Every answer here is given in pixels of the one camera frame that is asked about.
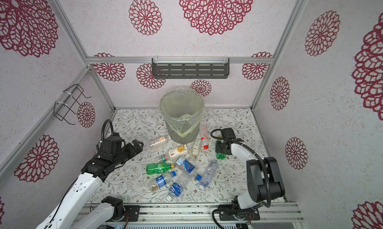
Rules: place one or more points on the black wire wall rack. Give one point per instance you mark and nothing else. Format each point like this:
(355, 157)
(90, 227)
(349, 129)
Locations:
(66, 105)

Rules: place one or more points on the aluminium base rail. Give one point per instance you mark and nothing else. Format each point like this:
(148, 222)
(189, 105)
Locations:
(201, 213)

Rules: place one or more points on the grey slotted wall shelf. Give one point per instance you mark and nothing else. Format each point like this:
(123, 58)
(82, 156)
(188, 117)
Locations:
(190, 68)

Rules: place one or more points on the green soda bottle upright-lying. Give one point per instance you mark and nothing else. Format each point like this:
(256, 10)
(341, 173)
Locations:
(220, 156)

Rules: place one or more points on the clear bottle green white label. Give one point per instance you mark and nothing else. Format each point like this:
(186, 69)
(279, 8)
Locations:
(195, 148)

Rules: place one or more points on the clear bottle sunflower label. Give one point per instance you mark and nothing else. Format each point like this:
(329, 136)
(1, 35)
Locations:
(173, 154)

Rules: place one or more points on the crushed bottle blue label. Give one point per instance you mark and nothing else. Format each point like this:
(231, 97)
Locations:
(177, 188)

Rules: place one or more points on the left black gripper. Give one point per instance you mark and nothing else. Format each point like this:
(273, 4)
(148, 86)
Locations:
(138, 148)

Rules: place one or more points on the pepsi bottle blue cap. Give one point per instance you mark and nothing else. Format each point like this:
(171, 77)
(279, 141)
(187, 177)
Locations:
(162, 180)

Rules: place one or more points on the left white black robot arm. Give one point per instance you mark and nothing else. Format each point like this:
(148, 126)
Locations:
(93, 174)

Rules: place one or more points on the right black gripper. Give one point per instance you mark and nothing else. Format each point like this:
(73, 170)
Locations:
(218, 146)

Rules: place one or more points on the white bottle red cap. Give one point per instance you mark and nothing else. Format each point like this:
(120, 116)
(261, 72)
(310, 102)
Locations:
(203, 136)

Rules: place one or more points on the green soda bottle yellow cap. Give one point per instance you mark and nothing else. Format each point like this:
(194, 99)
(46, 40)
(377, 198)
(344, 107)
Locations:
(159, 168)

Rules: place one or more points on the translucent green bin liner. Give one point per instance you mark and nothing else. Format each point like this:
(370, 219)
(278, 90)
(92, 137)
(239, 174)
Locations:
(182, 109)

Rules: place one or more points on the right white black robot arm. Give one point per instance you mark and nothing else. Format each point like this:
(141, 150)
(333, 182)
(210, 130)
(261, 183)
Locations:
(263, 177)

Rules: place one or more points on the grey mesh waste bin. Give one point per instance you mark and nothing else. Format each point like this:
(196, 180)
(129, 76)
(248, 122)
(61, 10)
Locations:
(182, 130)

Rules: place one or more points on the clear water bottle blue cap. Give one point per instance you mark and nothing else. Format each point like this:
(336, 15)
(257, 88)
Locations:
(208, 175)

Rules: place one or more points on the clear bottle blue orange label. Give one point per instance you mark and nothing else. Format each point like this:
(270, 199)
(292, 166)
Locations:
(188, 167)

